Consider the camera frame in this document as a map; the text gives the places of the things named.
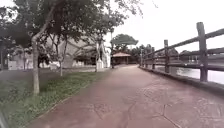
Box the red-roofed pavilion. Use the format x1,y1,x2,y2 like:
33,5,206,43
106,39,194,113
111,51,132,66

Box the tree with white trunk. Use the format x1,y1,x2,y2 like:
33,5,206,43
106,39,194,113
83,9,128,73

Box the broad-crowned tree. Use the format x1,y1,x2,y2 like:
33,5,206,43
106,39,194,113
109,33,139,69

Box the row of distant trees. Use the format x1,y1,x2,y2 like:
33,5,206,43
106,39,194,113
128,43,158,65

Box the pale building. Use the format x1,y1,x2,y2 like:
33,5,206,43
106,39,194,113
6,36,112,71

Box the red paved path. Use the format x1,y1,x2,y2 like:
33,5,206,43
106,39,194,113
24,64,224,128

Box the thin-trunked tree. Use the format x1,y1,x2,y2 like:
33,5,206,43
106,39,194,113
46,0,101,78

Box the stone kerb under fence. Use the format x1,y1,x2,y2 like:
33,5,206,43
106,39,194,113
138,65,224,96

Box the tree with pale trunk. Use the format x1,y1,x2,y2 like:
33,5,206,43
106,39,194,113
9,0,68,96

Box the grass strip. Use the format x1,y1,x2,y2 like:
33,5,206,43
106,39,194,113
0,68,111,128

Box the grey water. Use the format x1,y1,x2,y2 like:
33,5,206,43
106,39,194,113
156,64,224,85

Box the dark tree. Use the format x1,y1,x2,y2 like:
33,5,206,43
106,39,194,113
0,6,21,71

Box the dark wooden rail fence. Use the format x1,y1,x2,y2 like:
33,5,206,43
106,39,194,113
139,21,224,83

